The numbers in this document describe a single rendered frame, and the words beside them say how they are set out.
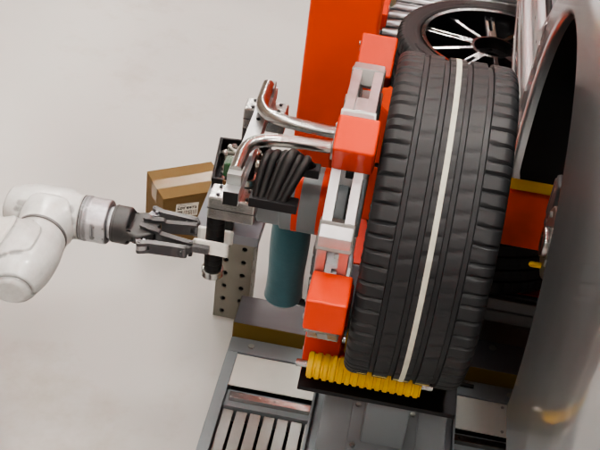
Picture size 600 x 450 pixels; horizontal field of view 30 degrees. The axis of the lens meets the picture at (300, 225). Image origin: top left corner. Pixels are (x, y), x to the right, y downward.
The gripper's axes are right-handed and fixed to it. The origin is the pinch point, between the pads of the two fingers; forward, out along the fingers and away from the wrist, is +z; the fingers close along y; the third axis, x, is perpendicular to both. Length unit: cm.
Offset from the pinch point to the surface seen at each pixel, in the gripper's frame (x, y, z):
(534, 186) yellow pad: -13, -61, 66
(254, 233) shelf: -38, -55, 1
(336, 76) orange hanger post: 8, -60, 15
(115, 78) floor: -83, -197, -78
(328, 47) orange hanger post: 15, -60, 12
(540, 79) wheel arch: 19, -54, 60
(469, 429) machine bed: -75, -39, 64
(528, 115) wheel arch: 8, -57, 60
